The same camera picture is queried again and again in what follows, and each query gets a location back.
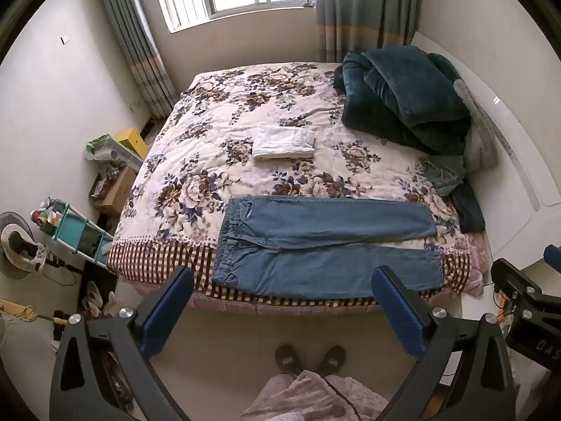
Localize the grey fluffy blanket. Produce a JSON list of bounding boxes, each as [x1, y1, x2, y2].
[[453, 78, 498, 172]]

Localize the crumpled light denim garment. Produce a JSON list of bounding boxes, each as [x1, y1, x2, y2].
[[421, 155, 465, 196]]

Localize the blue denim pants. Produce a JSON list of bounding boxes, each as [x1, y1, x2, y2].
[[211, 196, 443, 299]]

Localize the dark navy garment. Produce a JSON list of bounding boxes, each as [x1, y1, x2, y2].
[[451, 182, 486, 233]]

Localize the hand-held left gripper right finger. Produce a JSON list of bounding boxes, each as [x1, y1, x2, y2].
[[371, 265, 515, 421]]

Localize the teal shelf rack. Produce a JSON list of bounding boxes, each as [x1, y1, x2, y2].
[[31, 197, 115, 268]]

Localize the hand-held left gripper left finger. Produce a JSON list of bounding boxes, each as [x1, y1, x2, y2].
[[49, 266, 195, 421]]

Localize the yellow broom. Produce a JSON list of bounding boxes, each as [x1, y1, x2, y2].
[[0, 298, 67, 326]]

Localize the black cable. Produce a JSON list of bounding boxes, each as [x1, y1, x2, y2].
[[322, 375, 365, 421]]

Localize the pair of pale slippers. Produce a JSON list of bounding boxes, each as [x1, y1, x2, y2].
[[83, 281, 117, 319]]

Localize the folded white cloth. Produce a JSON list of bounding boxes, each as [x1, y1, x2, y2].
[[252, 124, 316, 161]]

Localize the grey-blue curtain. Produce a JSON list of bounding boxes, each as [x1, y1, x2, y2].
[[313, 0, 424, 64], [94, 0, 178, 119]]

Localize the yellow box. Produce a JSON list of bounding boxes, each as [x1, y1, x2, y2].
[[113, 127, 147, 159]]

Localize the green and white package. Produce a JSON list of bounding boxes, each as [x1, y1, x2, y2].
[[85, 134, 143, 173]]

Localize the white headboard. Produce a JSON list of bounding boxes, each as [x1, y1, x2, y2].
[[410, 31, 561, 264]]

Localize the person's right brown slipper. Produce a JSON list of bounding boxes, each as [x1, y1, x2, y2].
[[316, 345, 347, 376]]

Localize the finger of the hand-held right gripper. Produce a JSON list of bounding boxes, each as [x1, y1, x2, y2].
[[543, 244, 561, 273], [490, 259, 543, 304]]

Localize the person's left brown slipper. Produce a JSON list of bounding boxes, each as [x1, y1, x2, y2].
[[275, 344, 304, 376]]

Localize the floral bed quilt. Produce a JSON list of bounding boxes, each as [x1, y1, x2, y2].
[[107, 62, 487, 316]]

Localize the brown cardboard box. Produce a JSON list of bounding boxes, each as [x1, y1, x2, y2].
[[90, 166, 137, 218]]

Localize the standing fan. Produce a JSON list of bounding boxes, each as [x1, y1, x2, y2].
[[0, 211, 51, 280]]

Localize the dark teal blanket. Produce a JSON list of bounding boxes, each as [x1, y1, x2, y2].
[[333, 46, 472, 156]]

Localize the person's brown slipper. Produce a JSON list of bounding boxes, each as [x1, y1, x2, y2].
[[316, 345, 347, 376], [275, 344, 304, 376]]

